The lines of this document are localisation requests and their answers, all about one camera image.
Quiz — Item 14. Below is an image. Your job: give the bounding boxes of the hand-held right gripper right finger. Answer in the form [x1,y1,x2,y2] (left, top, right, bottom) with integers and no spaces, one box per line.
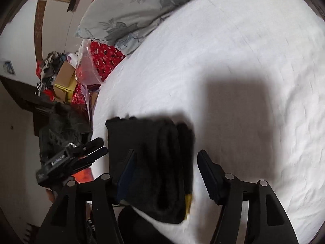
[197,150,300,244]

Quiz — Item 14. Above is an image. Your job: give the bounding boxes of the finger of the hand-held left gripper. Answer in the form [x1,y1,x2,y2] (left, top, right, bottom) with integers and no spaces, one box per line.
[72,147,109,171]
[74,137,105,153]

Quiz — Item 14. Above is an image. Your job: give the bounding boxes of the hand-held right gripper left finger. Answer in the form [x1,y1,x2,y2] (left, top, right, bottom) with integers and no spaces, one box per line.
[38,149,135,244]

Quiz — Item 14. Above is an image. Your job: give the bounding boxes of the black pants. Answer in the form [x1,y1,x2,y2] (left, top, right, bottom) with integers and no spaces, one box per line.
[105,116,196,224]

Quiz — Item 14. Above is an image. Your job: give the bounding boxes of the clear bag with orange cloth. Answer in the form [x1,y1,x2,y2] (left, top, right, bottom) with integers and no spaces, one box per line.
[72,167,95,184]

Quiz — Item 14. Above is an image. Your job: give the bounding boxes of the dark green jacket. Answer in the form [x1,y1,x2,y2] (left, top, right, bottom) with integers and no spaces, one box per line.
[38,102,94,163]

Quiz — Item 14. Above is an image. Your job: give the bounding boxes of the yellow box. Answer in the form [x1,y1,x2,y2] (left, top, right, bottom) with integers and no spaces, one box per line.
[53,77,78,102]

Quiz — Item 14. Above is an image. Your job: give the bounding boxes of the dark wooden furniture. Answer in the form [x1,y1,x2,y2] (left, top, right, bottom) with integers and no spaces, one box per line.
[0,76,55,138]

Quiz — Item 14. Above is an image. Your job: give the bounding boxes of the brown cardboard box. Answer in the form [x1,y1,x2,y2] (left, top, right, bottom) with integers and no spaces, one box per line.
[54,60,77,89]

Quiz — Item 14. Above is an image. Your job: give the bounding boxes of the clear bag with red cloth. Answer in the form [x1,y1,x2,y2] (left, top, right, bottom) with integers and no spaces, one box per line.
[75,39,104,85]

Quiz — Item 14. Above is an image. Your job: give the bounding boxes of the pile of mixed clothes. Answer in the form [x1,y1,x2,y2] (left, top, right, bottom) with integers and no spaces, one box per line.
[35,51,68,97]

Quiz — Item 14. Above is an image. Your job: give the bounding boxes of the red floral bedsheet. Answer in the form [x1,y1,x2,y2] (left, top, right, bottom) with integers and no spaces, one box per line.
[71,40,127,106]

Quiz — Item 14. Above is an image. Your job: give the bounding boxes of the white quilted bed cover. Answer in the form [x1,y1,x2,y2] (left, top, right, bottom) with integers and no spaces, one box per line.
[86,0,325,244]

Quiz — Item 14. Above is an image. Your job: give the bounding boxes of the grey floral pillow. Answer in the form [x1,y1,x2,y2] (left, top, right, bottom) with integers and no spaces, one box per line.
[75,0,224,56]

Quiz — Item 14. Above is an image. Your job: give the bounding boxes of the blue wall sticker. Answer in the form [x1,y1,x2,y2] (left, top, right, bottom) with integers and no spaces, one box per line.
[2,60,16,76]

